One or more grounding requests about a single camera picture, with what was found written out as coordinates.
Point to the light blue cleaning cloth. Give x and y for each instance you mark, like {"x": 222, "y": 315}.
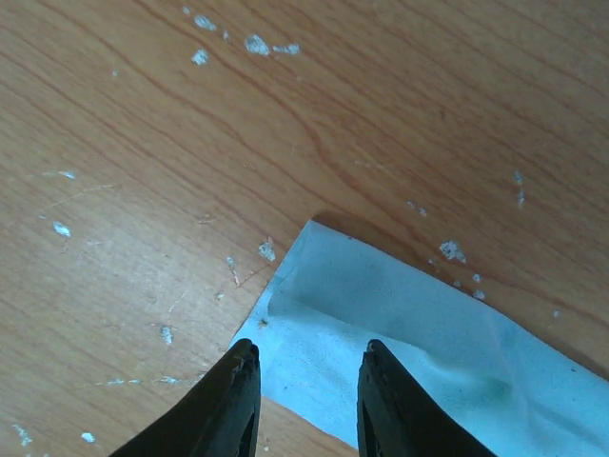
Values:
{"x": 332, "y": 294}

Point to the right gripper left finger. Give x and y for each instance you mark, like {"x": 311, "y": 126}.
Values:
{"x": 219, "y": 416}

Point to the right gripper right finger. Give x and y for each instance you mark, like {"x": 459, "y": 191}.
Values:
{"x": 397, "y": 417}

